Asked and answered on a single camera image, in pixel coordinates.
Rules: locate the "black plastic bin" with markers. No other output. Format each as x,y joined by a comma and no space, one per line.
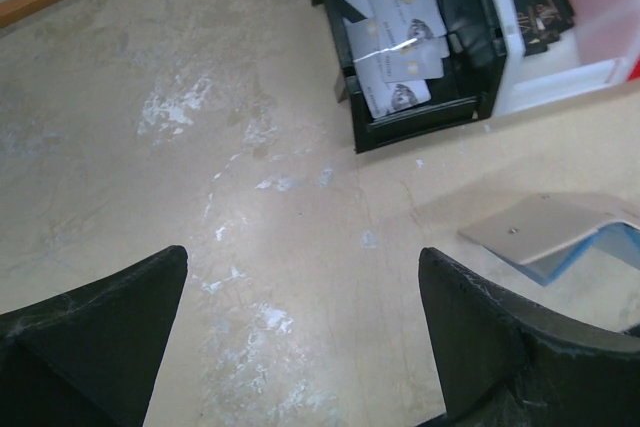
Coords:
466,93

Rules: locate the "silver VIP cards stack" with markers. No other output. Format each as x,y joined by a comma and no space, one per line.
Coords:
397,47

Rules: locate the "white plastic bin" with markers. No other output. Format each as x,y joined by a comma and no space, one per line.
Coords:
590,56

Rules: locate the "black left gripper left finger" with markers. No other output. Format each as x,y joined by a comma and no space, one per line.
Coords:
91,356

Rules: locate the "red plastic bin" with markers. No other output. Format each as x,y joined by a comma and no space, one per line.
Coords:
632,68

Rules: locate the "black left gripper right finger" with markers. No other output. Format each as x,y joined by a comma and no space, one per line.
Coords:
504,360

